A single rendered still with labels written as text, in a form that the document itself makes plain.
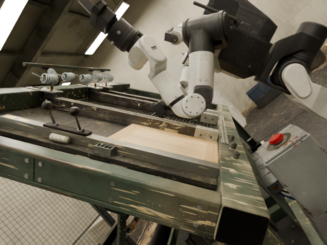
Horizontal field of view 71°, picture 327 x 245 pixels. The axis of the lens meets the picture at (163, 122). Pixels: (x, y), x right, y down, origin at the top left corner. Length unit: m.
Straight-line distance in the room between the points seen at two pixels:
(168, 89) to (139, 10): 6.10
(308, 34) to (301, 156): 0.61
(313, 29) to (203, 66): 0.49
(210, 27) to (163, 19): 5.75
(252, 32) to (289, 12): 5.39
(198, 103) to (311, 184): 0.37
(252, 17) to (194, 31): 0.27
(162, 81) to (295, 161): 0.45
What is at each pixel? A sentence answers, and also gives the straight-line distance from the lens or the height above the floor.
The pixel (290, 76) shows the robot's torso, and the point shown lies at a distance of 1.04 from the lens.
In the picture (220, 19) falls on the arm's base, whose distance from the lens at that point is 0.82.
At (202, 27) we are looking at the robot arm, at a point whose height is 1.31.
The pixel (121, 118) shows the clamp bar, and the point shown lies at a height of 1.34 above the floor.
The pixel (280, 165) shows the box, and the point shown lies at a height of 0.91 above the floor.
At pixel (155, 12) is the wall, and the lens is 6.66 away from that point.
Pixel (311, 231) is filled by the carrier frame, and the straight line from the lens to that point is 1.60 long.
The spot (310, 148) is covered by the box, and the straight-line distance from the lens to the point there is 0.60.
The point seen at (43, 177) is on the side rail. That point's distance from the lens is 0.79.
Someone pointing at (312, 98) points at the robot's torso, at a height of 0.83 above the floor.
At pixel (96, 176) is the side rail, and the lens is 0.68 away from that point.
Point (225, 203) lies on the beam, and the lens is 0.63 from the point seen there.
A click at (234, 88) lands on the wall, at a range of 6.25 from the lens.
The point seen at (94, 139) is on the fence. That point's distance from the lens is 0.94.
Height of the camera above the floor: 1.15
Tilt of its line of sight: level
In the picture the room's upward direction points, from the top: 42 degrees counter-clockwise
